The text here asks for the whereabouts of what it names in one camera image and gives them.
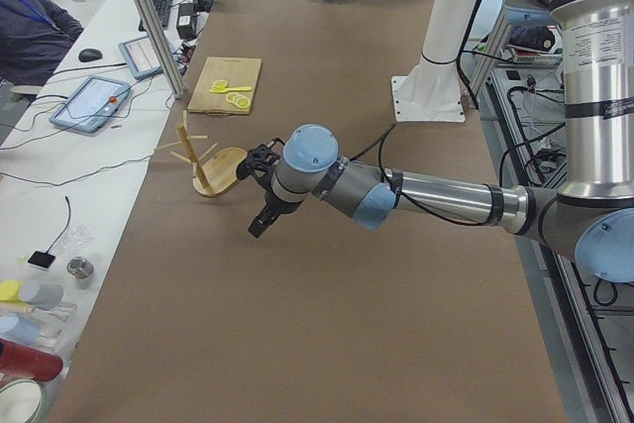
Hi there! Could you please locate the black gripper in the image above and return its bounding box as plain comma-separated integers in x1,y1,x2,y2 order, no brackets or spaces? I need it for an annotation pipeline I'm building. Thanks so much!
236,138,287,238

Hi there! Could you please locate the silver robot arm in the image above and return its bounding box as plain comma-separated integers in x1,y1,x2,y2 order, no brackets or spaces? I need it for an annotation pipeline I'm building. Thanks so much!
236,0,633,283

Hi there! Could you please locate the wooden cup storage rack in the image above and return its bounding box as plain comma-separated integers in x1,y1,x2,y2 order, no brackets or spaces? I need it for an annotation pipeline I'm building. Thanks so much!
155,111,248,198

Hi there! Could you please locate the grey cup lying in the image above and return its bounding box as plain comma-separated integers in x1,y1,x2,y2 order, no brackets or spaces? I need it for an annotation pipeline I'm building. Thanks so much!
19,280,63,310

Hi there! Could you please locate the yellow cup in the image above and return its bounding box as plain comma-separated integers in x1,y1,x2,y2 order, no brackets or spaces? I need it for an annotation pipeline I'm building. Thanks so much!
0,280,23,302

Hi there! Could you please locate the light blue cup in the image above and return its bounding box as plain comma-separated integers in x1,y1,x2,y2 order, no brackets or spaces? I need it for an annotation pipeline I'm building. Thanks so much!
0,313,40,346

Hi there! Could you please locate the yellow plastic knife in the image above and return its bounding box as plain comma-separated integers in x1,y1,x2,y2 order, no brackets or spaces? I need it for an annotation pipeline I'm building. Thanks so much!
208,86,253,94

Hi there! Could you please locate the bamboo cutting board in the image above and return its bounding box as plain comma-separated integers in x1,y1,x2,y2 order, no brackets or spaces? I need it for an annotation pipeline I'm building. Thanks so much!
187,56,263,116

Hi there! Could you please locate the black power adapter box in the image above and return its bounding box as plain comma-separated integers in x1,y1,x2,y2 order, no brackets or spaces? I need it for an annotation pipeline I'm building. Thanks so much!
176,3,198,40

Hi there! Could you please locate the black keyboard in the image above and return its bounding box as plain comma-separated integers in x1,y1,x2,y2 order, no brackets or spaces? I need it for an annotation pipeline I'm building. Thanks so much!
152,0,172,29

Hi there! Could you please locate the small metal cylinder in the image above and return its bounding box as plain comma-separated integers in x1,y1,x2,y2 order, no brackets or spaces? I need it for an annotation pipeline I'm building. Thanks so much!
66,257,94,289

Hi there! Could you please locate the near teach pendant tablet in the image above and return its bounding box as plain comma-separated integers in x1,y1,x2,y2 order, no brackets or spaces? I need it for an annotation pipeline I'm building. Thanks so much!
50,75,132,134

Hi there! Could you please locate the teach pendant tablet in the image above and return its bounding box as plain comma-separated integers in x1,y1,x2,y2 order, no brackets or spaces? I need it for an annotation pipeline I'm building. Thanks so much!
50,75,132,134
118,36,162,80

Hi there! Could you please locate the far teach pendant tablet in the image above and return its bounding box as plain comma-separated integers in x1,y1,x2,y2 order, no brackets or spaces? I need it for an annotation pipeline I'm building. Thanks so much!
118,36,162,80

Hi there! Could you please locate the black square pad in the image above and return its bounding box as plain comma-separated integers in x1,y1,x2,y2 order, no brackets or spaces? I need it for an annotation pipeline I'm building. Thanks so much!
27,251,56,269

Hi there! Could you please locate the black computer mouse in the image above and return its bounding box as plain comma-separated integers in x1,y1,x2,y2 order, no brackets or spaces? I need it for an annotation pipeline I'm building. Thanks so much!
78,48,103,62

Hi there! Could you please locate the red thermos bottle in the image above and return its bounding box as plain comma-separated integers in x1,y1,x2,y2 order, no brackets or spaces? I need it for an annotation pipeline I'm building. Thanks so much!
1,339,63,382

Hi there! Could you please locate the seated person dark jacket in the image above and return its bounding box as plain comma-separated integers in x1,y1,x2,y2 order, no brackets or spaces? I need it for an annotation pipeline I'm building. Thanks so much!
1,0,83,86

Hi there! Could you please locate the white bowl green rim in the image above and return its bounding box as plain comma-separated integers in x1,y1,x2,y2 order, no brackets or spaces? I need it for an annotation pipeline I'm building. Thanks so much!
1,379,45,423

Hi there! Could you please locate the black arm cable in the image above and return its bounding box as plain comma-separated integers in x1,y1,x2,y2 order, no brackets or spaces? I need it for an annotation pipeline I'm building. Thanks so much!
349,123,496,227

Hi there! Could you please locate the aluminium frame post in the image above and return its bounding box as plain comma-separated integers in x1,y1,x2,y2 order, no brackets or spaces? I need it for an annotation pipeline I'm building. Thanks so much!
133,0,185,99

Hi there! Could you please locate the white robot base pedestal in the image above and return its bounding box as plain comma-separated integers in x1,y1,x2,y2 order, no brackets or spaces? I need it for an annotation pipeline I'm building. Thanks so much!
391,0,477,123

